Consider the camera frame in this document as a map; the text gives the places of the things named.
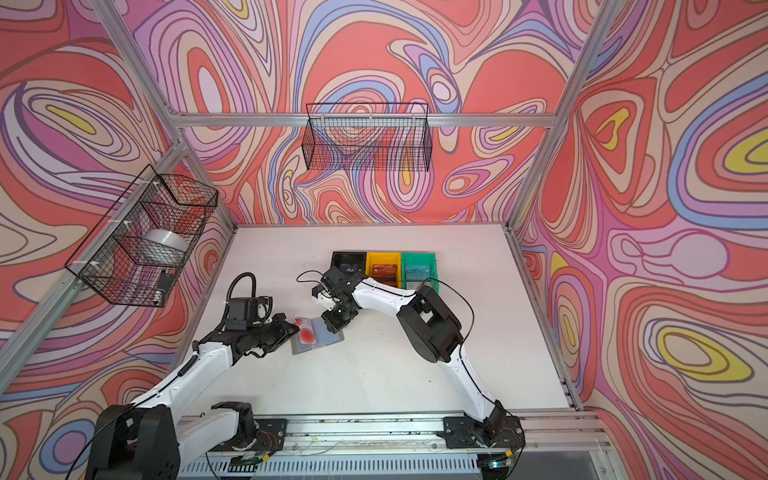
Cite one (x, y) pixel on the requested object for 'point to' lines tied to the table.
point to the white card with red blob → (306, 332)
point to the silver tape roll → (162, 246)
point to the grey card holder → (323, 335)
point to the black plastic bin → (350, 264)
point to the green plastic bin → (419, 270)
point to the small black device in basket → (165, 281)
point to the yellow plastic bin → (383, 258)
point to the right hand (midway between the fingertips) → (335, 331)
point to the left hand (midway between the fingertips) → (302, 325)
